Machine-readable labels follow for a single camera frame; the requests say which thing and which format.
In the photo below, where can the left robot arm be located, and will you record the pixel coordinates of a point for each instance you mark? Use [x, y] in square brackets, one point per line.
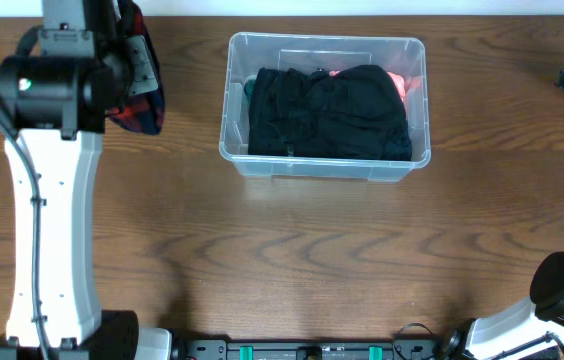
[86, 63]

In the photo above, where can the dark green garment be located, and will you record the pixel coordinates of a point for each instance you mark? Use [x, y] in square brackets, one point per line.
[249, 89]

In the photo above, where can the pink printed t-shirt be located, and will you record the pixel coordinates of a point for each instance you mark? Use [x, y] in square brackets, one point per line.
[372, 84]

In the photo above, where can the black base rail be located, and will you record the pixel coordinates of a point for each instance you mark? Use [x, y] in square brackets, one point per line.
[218, 349]

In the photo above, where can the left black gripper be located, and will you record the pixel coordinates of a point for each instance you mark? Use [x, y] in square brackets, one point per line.
[141, 65]

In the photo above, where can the black garment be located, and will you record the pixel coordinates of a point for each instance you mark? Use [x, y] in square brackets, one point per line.
[293, 114]

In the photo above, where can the red navy plaid shirt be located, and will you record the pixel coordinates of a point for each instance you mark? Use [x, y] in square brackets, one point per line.
[142, 113]

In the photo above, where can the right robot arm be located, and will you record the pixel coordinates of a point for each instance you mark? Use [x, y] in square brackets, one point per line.
[527, 328]

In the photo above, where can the clear plastic storage bin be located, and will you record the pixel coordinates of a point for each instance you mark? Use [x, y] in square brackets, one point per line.
[250, 51]

